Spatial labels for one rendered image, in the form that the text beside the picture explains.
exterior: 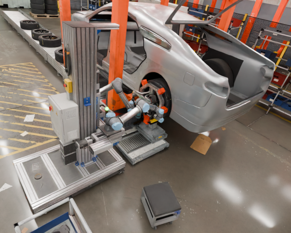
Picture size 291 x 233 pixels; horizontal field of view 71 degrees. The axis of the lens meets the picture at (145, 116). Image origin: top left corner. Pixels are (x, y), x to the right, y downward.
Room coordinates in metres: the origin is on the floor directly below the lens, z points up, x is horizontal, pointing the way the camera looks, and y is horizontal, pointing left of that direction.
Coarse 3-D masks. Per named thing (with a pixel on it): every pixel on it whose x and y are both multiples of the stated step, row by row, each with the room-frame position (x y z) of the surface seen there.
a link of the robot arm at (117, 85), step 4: (116, 84) 2.45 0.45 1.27; (120, 84) 2.48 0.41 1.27; (116, 88) 2.42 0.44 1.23; (120, 88) 2.43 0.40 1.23; (116, 92) 2.42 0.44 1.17; (120, 92) 2.41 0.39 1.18; (120, 96) 2.42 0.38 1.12; (124, 96) 2.44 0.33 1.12; (124, 100) 2.42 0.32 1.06; (124, 104) 2.45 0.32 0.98; (128, 104) 2.44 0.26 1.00; (128, 108) 2.43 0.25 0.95; (132, 108) 2.46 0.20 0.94
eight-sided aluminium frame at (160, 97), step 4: (148, 84) 2.97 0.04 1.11; (152, 84) 2.98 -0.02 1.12; (140, 88) 3.09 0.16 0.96; (144, 88) 3.09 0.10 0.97; (152, 88) 2.90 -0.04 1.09; (156, 88) 2.86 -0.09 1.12; (156, 92) 2.83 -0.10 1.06; (160, 96) 2.82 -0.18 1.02; (160, 100) 2.75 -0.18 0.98; (160, 104) 2.75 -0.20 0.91; (160, 108) 2.73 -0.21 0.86
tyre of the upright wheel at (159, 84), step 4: (148, 80) 3.11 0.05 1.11; (152, 80) 3.04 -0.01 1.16; (156, 80) 3.02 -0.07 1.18; (160, 80) 3.06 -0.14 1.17; (164, 80) 3.07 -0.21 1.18; (156, 84) 2.97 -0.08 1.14; (160, 84) 2.93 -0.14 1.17; (164, 84) 2.97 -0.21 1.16; (164, 88) 2.89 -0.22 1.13; (168, 88) 2.92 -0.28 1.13; (164, 92) 2.83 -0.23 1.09; (168, 92) 2.86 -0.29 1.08; (164, 96) 2.81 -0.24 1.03; (168, 96) 2.82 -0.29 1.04; (164, 100) 2.80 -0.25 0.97; (168, 100) 2.78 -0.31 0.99; (164, 104) 2.79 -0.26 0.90; (168, 104) 2.76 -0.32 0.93; (168, 108) 2.77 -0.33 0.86; (168, 112) 2.80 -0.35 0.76; (164, 116) 2.88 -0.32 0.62
